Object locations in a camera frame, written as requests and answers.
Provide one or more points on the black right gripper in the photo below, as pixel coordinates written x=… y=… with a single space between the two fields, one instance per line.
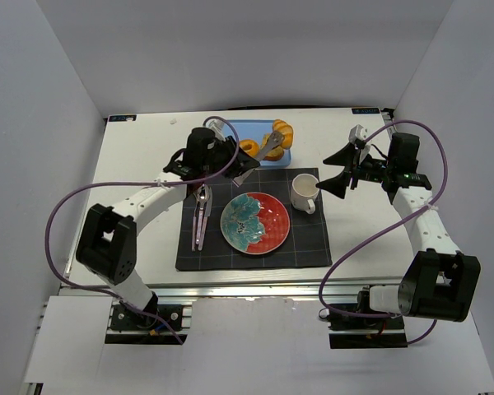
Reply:
x=355 y=172

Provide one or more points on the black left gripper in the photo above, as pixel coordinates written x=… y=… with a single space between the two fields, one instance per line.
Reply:
x=234 y=155

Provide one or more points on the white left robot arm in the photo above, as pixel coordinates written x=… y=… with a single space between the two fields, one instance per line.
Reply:
x=108 y=242

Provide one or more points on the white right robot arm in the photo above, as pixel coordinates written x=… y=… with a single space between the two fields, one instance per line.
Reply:
x=440 y=281

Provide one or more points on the brown bread slice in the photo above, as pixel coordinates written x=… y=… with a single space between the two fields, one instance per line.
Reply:
x=275 y=154

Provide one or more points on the orange glazed bagel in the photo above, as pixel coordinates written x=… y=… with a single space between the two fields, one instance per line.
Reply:
x=250 y=147

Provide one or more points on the light blue plastic tray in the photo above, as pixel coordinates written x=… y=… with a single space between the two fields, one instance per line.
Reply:
x=256 y=129

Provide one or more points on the white ceramic mug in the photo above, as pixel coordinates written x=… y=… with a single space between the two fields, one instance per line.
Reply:
x=304 y=192

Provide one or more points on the orange striped croissant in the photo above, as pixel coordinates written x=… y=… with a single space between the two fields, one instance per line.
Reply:
x=286 y=130

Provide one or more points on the silver cutlery piece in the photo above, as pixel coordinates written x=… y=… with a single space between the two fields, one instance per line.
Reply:
x=207 y=213
x=200 y=196

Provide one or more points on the red and teal plate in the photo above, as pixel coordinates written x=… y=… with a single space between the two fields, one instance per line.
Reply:
x=255 y=223

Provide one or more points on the dark checked placemat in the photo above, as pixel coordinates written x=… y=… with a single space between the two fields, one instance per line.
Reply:
x=307 y=244

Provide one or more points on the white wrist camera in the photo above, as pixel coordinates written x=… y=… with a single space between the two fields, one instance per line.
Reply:
x=357 y=137

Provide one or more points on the aluminium frame rail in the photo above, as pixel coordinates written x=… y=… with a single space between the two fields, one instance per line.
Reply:
x=253 y=290

